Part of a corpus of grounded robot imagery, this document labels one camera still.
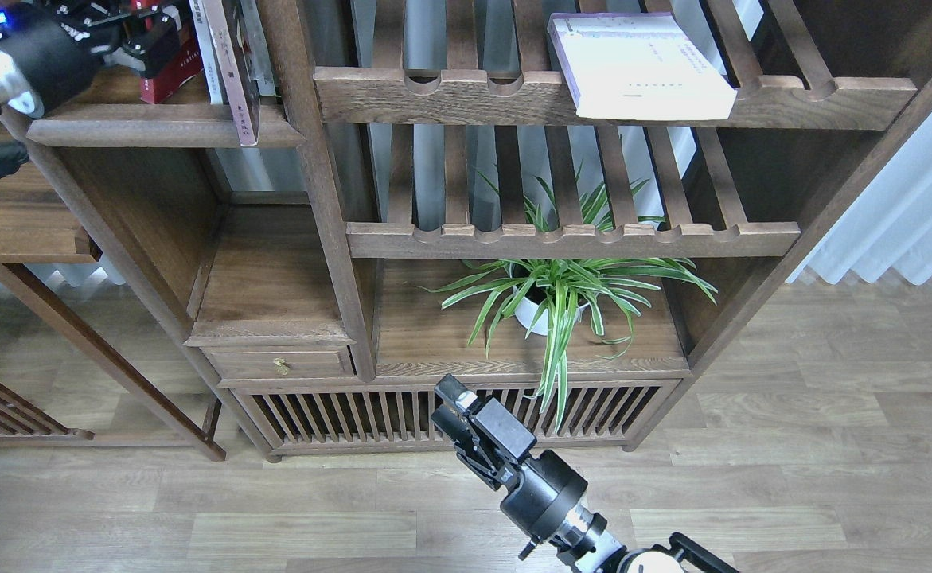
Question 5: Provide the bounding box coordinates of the thin upright pink book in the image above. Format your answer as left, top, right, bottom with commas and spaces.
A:
204, 1, 259, 146

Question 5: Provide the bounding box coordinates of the white pleated curtain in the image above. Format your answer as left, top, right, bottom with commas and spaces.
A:
790, 112, 932, 284

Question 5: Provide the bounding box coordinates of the green spider plant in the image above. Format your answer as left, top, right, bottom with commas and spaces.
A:
426, 163, 719, 435

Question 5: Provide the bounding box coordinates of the white plant pot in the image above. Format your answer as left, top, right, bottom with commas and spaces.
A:
514, 289, 570, 335

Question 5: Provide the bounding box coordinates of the yellow green paperback book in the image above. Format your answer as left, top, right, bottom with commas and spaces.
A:
189, 0, 227, 105

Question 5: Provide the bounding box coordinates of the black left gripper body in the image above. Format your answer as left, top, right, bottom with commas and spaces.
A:
0, 1, 188, 119

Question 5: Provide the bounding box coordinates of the white purple paperback book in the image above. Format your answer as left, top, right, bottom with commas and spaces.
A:
547, 12, 736, 123

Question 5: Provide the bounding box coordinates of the brass drawer knob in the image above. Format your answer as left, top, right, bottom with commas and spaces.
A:
272, 357, 291, 376

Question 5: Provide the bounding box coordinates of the dark wooden bookshelf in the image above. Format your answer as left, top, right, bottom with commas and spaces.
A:
5, 1, 932, 459

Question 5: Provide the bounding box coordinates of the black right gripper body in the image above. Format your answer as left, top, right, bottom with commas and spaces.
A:
440, 396, 588, 543

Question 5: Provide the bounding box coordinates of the red paperback book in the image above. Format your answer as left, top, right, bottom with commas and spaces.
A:
139, 22, 203, 104

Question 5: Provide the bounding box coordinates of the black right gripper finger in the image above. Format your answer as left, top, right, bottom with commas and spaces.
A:
435, 374, 476, 413
431, 407, 465, 445

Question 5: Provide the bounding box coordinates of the grey upright book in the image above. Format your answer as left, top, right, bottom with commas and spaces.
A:
240, 0, 278, 97

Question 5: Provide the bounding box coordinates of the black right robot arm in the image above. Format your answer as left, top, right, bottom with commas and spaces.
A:
431, 375, 735, 572

